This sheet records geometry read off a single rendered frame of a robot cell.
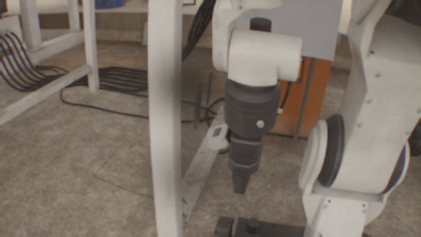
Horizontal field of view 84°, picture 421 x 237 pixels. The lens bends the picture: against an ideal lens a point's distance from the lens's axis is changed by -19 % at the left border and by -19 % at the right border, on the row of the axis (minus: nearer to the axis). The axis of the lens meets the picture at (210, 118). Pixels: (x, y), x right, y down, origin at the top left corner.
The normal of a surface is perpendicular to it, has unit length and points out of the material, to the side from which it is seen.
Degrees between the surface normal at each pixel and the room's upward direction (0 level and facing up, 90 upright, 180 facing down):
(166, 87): 81
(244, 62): 97
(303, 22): 90
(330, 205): 60
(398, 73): 100
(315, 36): 90
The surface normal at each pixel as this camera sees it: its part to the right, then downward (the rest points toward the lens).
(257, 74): -0.25, 0.62
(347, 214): -0.19, -0.04
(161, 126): -0.28, 0.31
